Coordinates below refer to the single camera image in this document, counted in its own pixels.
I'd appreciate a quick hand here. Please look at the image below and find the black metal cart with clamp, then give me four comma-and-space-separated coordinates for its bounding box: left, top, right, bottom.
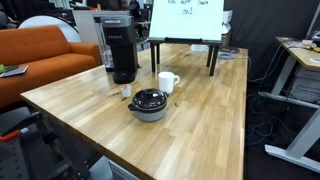
0, 111, 101, 180

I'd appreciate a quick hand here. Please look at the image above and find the white round table top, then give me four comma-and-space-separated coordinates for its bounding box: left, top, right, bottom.
18, 15, 81, 42

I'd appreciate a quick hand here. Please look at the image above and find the white ceramic mug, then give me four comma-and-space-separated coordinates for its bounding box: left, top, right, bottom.
158, 71, 180, 94

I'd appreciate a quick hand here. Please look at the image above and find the black coffee maker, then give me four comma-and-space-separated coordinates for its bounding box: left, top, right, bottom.
100, 15, 138, 84

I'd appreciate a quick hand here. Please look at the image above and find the grey tablet on sofa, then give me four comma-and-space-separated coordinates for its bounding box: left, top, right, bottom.
0, 66, 29, 78

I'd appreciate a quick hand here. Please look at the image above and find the white box under desk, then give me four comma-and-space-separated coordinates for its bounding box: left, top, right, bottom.
290, 67, 320, 104

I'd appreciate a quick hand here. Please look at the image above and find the small white coffee pod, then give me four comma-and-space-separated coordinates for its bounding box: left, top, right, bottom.
120, 84, 131, 98

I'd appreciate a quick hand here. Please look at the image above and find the blue cable bundle on floor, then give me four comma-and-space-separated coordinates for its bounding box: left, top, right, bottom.
245, 93, 284, 147

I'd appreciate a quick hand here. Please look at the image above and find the white-legged wooden side desk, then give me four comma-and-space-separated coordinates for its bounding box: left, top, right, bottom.
259, 36, 320, 174

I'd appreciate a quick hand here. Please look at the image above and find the orange sofa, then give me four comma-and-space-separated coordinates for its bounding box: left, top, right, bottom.
0, 26, 101, 108

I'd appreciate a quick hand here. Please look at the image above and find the white whiteboard on stand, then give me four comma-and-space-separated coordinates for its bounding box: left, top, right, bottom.
148, 0, 224, 76

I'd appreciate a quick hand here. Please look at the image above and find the coiled blue cable on table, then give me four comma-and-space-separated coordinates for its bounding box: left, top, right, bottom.
217, 49, 249, 61

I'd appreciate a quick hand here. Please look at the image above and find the grey pot with black lid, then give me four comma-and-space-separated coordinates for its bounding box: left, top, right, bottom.
128, 89, 169, 122

